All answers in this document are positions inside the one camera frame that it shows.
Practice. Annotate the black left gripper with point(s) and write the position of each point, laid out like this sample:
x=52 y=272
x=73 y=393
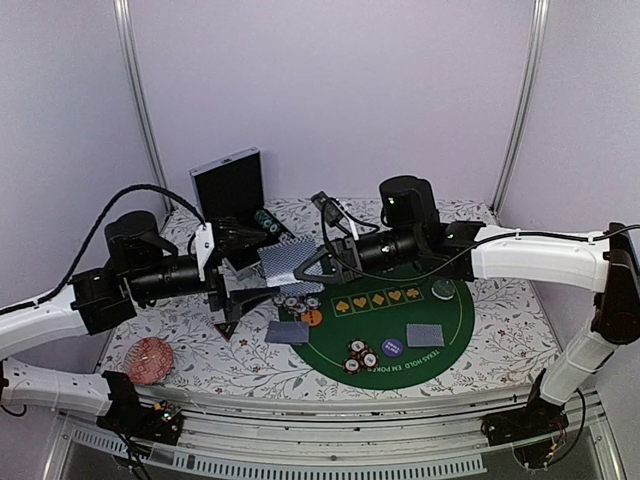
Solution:
x=239 y=301

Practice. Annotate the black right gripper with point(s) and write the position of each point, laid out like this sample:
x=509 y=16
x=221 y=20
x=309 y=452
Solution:
x=346 y=246

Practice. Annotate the dealt playing card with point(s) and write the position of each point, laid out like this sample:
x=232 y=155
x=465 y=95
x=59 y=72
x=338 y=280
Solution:
x=289 y=332
x=289 y=286
x=424 y=335

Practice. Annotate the orange big blind button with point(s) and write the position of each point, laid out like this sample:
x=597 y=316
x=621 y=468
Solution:
x=312 y=317

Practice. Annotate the red black 100 chip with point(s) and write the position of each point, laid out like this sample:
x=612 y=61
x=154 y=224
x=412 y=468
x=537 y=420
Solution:
x=356 y=347

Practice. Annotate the purple small blind button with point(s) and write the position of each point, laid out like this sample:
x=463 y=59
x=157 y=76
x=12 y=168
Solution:
x=392 y=348

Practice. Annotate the green dealer button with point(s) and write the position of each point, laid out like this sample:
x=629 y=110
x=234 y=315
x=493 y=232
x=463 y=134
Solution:
x=443 y=289

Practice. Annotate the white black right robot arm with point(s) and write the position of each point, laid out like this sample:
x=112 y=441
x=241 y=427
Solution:
x=603 y=263

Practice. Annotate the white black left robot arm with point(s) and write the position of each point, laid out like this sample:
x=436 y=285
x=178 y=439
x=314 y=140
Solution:
x=142 y=268

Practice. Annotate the right poker chip stack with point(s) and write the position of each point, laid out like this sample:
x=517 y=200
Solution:
x=267 y=222

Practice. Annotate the black triangular card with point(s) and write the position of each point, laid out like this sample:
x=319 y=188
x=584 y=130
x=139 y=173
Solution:
x=226 y=329

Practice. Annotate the aluminium poker chip case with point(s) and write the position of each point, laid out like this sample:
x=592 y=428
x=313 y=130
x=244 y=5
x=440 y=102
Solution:
x=232 y=186

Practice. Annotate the round green poker mat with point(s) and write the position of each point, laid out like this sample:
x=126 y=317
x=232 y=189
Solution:
x=373 y=311

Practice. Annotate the red patterned bowl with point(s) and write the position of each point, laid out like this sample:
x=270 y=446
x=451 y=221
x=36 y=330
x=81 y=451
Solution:
x=148 y=361

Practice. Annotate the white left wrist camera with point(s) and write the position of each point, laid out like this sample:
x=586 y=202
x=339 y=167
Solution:
x=204 y=247

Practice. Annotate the aluminium front rail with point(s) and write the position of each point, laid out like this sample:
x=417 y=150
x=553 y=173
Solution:
x=440 y=437

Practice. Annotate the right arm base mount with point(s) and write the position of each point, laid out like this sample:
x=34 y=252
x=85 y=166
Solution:
x=536 y=418

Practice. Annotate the left aluminium frame post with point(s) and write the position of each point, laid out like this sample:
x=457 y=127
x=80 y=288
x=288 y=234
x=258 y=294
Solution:
x=125 y=31

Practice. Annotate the aluminium frame post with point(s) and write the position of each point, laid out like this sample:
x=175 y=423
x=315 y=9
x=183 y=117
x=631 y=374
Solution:
x=125 y=31
x=534 y=53

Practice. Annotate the right aluminium frame post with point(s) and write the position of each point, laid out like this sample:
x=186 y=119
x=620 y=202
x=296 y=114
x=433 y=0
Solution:
x=534 y=53

